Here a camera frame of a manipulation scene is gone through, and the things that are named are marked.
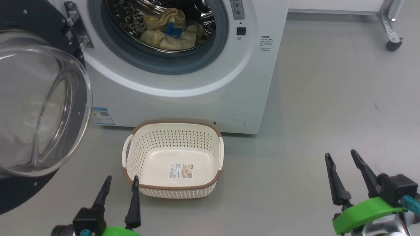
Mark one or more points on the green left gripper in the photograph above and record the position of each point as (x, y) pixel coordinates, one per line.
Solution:
(119, 232)

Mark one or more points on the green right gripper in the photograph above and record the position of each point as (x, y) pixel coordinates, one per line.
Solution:
(367, 214)

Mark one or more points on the black glass washing machine door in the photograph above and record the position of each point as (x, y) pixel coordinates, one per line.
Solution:
(49, 114)

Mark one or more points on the cream garment with bear drawing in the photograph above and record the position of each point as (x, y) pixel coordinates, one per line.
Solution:
(170, 42)

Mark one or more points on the white product sticker in basket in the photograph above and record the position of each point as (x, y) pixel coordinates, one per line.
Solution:
(180, 170)

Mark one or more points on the cream perforated laundry basket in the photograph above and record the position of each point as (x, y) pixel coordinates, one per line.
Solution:
(177, 154)

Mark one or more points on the white front-load washing machine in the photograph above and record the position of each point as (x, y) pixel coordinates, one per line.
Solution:
(197, 98)

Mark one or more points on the grey rubber door gasket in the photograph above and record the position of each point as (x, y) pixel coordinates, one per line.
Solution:
(157, 64)

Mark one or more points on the metal door hinge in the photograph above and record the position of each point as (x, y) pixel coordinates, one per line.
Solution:
(78, 29)

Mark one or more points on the steel washing machine drum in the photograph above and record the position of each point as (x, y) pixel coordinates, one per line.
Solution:
(124, 16)

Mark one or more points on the black caster wheel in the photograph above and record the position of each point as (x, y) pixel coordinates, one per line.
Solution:
(393, 45)

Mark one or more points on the metal cart leg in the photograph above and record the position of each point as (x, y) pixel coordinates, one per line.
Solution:
(387, 19)

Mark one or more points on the white furniture panel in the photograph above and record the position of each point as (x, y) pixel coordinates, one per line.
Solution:
(328, 5)

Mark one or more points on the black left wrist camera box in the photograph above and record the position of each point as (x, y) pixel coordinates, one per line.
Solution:
(90, 221)

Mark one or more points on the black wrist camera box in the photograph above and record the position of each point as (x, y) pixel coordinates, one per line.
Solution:
(90, 221)
(398, 188)

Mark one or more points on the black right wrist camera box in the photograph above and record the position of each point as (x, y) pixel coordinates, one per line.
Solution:
(398, 188)

